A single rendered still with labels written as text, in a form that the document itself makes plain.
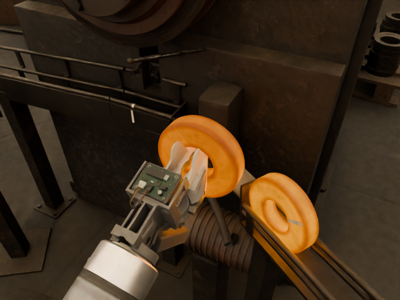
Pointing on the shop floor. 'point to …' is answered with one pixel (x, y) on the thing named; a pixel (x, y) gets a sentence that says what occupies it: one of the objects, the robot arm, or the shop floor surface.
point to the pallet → (382, 63)
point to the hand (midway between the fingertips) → (200, 149)
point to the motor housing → (215, 252)
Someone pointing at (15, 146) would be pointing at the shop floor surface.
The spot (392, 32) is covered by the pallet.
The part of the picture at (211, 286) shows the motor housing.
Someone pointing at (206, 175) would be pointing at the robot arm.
